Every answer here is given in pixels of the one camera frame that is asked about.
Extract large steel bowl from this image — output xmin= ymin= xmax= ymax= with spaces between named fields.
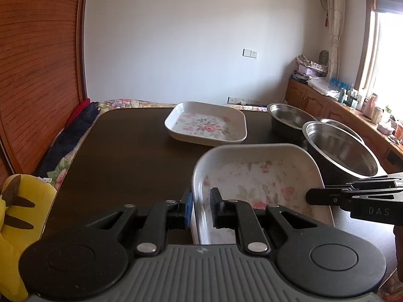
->
xmin=303 ymin=121 xmax=386 ymax=185

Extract floral white square plate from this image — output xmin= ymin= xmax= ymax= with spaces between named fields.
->
xmin=191 ymin=143 xmax=334 ymax=245
xmin=164 ymin=102 xmax=247 ymax=146

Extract wooden side cabinet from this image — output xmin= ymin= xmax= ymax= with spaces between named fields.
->
xmin=284 ymin=79 xmax=402 ymax=173

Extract pink bottle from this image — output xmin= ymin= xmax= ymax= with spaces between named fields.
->
xmin=363 ymin=93 xmax=378 ymax=119

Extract blue toiletry boxes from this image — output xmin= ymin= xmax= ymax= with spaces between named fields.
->
xmin=330 ymin=77 xmax=350 ymax=91

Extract floral bed blanket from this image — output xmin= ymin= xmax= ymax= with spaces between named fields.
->
xmin=46 ymin=98 xmax=272 ymax=191

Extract red and navy folded bedding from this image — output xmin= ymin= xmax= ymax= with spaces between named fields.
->
xmin=35 ymin=98 xmax=100 ymax=177

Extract yellow plush toy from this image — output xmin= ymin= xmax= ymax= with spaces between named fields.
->
xmin=1 ymin=174 xmax=57 ymax=301

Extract stack of papers and boxes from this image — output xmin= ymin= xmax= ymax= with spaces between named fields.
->
xmin=290 ymin=55 xmax=328 ymax=84

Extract beige patterned curtain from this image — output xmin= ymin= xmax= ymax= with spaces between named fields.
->
xmin=327 ymin=0 xmax=346 ymax=79

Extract wooden louvered wardrobe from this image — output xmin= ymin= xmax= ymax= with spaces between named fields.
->
xmin=1 ymin=0 xmax=87 ymax=179

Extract white wall outlet strip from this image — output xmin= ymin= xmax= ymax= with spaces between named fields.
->
xmin=227 ymin=97 xmax=263 ymax=106

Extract white wall switch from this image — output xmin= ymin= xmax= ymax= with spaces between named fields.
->
xmin=243 ymin=48 xmax=257 ymax=59

